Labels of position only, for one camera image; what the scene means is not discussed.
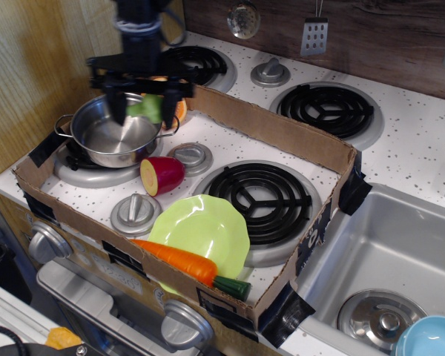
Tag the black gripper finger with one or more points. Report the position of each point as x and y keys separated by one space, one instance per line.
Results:
x=169 y=106
x=117 y=104

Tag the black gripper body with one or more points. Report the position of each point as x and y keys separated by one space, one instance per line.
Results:
x=141 y=68

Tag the green toy broccoli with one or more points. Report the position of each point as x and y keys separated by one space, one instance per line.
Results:
x=149 y=106

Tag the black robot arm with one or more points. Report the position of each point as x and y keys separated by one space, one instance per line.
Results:
x=136 y=16

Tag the orange toy citrus half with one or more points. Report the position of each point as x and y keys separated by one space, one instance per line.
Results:
x=180 y=110

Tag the silver steel pot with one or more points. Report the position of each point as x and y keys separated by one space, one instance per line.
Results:
x=106 y=142

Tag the back left black burner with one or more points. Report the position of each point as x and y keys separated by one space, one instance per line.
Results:
x=212 y=68

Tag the silver stove knob centre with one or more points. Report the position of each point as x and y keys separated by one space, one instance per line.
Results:
x=195 y=157

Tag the silver stove knob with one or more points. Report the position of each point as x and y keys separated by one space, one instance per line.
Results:
x=271 y=74
x=134 y=216
x=195 y=157

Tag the red toy onion half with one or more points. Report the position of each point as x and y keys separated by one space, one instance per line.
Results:
x=161 y=174

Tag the silver stove knob back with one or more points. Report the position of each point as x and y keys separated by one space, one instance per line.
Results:
x=271 y=74

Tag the silver stove knob front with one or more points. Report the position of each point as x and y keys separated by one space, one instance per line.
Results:
x=134 y=216

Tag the light green plastic plate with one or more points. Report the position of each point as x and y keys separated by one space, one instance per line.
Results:
x=208 y=226

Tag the front right black burner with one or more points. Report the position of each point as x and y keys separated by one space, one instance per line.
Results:
x=277 y=202

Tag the hanging silver spatula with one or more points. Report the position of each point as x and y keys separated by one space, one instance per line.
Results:
x=315 y=33

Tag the silver oven knob left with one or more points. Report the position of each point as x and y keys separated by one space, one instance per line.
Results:
x=47 y=244

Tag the silver oven knob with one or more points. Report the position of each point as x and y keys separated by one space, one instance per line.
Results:
x=184 y=328
x=47 y=244

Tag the orange toy carrot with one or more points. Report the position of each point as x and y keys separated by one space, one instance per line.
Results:
x=200 y=268

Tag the back right black burner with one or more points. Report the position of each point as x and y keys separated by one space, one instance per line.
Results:
x=338 y=109

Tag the silver oven knob right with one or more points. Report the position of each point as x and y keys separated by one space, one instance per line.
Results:
x=184 y=328

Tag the brown cardboard fence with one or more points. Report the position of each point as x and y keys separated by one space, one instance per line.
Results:
x=277 y=310

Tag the yellow toy piece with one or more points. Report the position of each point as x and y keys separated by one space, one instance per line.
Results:
x=62 y=338

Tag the silver sink basin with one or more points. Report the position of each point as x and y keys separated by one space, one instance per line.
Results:
x=393 y=242

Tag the silver sink drain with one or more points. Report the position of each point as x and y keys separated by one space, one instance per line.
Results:
x=378 y=317

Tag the light blue bowl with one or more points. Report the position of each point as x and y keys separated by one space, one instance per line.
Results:
x=424 y=337

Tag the silver oven door handle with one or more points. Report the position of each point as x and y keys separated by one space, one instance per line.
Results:
x=108 y=319

